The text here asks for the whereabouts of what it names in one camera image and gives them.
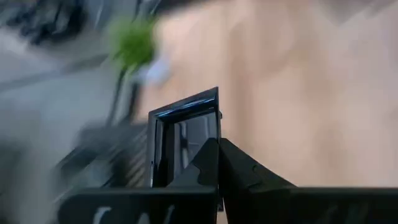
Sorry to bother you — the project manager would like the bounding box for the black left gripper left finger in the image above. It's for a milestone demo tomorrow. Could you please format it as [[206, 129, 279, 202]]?
[[57, 138, 220, 224]]

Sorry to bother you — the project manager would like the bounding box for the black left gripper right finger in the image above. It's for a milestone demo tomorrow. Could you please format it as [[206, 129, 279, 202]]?
[[219, 138, 398, 224]]

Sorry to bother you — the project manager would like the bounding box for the black square mini plate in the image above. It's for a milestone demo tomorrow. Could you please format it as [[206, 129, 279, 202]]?
[[146, 86, 223, 189]]

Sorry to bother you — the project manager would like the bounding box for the black perforated metal shelf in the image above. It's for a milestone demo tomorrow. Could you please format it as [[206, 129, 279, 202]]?
[[52, 119, 149, 200]]

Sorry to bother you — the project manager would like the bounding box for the green plant in white pot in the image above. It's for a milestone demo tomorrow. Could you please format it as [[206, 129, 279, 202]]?
[[107, 17, 172, 86]]

